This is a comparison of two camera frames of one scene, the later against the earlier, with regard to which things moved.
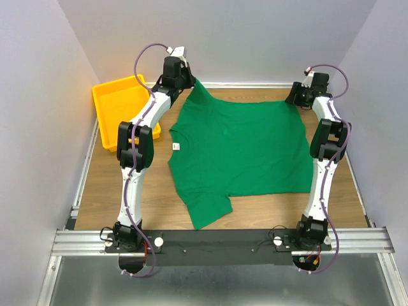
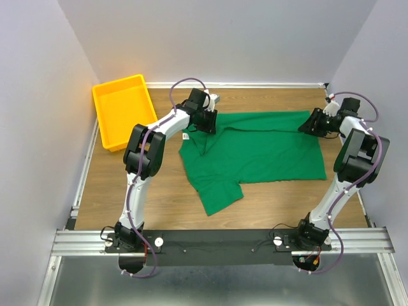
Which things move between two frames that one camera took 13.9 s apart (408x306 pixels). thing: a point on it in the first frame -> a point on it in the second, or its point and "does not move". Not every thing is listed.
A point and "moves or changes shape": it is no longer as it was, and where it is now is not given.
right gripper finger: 292,95 -> 310,126
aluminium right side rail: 368,223 does not move
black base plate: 218,247 does not move
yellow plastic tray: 120,100 does not move
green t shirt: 223,148 moves or changes shape
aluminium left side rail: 74,213 does not move
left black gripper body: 185,81 -> 206,120
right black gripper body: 301,93 -> 324,122
